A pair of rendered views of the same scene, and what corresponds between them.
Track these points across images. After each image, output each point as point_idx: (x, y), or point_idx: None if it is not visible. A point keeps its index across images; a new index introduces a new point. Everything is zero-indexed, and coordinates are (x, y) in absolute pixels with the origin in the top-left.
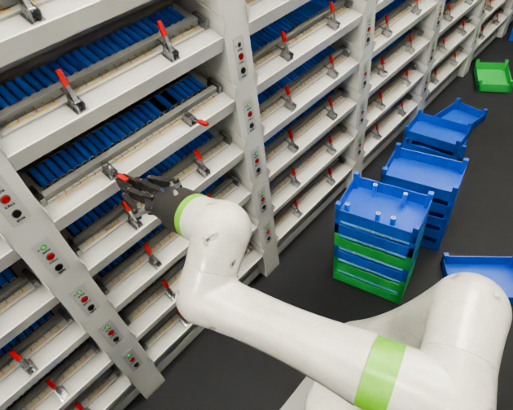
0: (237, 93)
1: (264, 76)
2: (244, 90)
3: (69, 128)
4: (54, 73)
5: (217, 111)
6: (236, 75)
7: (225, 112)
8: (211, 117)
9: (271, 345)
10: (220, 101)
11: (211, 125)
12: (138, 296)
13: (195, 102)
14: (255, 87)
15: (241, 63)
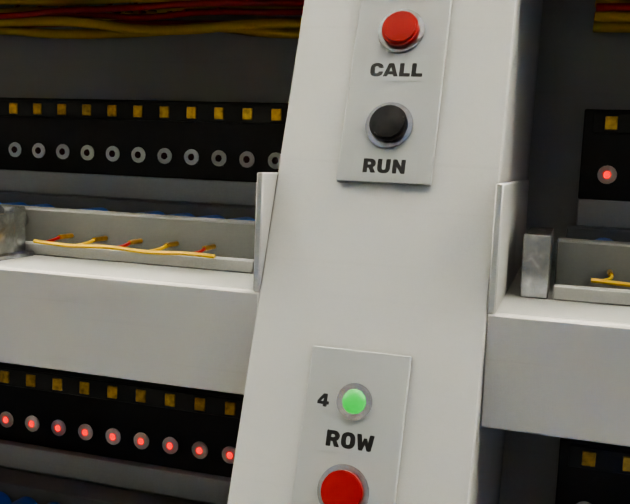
0: (291, 258)
1: None
2: (361, 276)
3: None
4: None
5: (113, 276)
6: (329, 132)
7: (168, 336)
8: (53, 281)
9: None
10: (205, 277)
11: (56, 357)
12: None
13: (106, 228)
14: (472, 315)
15: (389, 77)
